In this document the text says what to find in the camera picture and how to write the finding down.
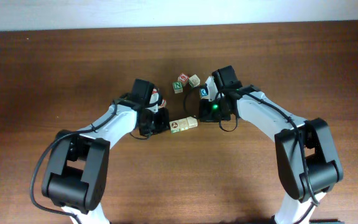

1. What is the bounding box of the blue D wooden block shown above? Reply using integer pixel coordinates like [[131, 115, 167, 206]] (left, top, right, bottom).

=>
[[200, 88, 209, 100]]

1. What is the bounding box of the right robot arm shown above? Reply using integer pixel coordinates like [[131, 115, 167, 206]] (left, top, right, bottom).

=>
[[199, 65, 344, 223]]

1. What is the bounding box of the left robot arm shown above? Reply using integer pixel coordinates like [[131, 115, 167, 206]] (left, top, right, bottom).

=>
[[36, 79, 168, 223]]

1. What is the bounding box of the red I wooden block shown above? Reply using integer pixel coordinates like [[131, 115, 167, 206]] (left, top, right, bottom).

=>
[[159, 99, 167, 108]]

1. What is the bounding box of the green picture wooden block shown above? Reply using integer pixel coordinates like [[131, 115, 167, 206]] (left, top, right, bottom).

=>
[[169, 120, 180, 133]]

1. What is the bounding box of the yellow letter wooden block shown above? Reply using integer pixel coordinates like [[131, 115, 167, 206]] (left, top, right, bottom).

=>
[[178, 118, 189, 131]]

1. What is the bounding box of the plain pretzel wooden block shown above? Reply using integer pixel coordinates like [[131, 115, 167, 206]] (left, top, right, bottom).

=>
[[186, 116, 198, 128]]

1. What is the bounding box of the green S wooden block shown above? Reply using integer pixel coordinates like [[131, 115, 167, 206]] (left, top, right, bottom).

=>
[[188, 74, 200, 88]]

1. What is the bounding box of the green N wooden block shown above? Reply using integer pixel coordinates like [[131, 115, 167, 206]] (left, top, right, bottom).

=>
[[172, 82, 183, 94]]

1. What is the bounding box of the red 9 wooden block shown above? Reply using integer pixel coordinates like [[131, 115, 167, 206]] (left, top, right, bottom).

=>
[[178, 73, 189, 86]]

